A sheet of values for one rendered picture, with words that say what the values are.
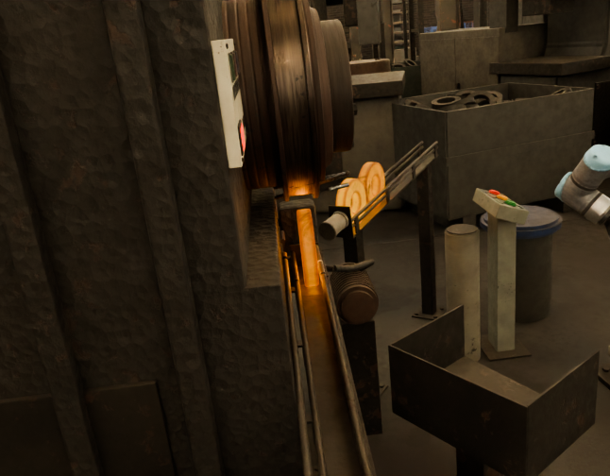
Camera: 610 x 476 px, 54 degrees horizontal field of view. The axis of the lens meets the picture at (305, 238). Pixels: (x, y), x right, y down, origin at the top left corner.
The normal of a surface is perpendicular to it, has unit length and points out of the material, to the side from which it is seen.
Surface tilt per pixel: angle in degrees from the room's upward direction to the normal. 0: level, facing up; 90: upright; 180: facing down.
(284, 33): 57
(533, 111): 90
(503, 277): 90
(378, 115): 90
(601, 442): 0
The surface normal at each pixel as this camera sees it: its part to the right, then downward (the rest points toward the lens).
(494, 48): -0.91, 0.22
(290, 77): 0.04, 0.11
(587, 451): -0.10, -0.94
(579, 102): 0.32, 0.28
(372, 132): -0.18, 0.34
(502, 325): 0.07, 0.32
